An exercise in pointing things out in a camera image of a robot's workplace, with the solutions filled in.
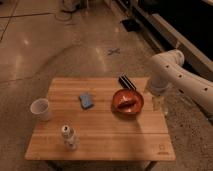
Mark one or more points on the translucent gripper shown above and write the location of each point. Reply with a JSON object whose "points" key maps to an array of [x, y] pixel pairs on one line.
{"points": [[159, 104]]}

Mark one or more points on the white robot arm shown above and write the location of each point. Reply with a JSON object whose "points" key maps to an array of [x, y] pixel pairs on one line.
{"points": [[168, 69]]}

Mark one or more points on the orange bowl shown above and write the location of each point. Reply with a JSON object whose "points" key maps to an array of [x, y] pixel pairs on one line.
{"points": [[125, 95]]}

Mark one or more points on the black rectangular remote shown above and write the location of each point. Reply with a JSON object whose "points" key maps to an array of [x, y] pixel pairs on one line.
{"points": [[126, 83]]}

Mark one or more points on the wooden folding table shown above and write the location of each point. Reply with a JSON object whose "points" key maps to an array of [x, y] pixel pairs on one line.
{"points": [[102, 135]]}

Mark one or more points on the blue sponge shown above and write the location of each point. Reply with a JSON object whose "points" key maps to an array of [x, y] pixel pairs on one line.
{"points": [[86, 100]]}

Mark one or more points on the black floor box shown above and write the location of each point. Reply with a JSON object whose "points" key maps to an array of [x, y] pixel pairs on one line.
{"points": [[130, 25]]}

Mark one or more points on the white plastic cup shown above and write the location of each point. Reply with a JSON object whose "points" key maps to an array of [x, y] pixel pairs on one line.
{"points": [[40, 108]]}

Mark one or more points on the grey base with cables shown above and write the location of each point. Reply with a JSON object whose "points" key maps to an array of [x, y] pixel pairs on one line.
{"points": [[72, 5]]}

